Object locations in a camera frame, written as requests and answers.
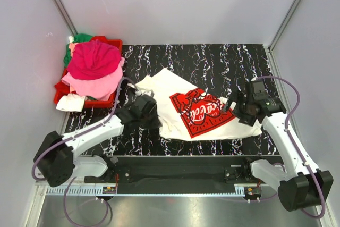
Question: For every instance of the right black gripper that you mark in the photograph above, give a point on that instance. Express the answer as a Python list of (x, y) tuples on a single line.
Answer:
[(245, 119)]

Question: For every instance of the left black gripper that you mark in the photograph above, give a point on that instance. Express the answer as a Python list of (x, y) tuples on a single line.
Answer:
[(156, 123)]

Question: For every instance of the white coca-cola t-shirt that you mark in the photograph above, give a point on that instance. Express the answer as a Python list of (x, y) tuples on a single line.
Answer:
[(188, 113)]

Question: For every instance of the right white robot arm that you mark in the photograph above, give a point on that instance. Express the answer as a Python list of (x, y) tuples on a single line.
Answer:
[(301, 184)]

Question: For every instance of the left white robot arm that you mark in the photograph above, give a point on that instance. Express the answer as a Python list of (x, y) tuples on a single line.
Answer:
[(59, 158)]

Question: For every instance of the light pink t-shirt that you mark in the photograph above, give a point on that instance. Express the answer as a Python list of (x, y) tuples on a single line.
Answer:
[(99, 89)]

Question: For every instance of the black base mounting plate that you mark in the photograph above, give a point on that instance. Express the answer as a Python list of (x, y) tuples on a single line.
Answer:
[(181, 171)]

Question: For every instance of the white t-shirt in bin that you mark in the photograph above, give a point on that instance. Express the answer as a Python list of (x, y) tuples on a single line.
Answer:
[(71, 103)]

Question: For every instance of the magenta t-shirt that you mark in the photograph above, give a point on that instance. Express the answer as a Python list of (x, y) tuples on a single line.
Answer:
[(93, 60)]

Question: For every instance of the red t-shirt in bin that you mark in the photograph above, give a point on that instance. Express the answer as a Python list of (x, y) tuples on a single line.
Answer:
[(62, 89)]

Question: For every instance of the green t-shirt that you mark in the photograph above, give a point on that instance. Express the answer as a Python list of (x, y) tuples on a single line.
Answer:
[(73, 41)]

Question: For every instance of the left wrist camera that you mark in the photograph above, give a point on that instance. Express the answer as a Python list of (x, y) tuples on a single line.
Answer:
[(144, 92)]

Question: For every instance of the white slotted cable duct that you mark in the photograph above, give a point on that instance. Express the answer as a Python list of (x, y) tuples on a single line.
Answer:
[(157, 190)]

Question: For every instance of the right aluminium frame post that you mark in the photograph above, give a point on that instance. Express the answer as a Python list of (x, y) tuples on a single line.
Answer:
[(292, 9)]

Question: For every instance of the aluminium frame post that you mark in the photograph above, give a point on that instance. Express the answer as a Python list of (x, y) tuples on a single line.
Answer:
[(65, 16), (292, 9)]

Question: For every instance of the left aluminium frame post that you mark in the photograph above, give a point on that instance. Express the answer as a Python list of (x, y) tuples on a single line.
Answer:
[(65, 16)]

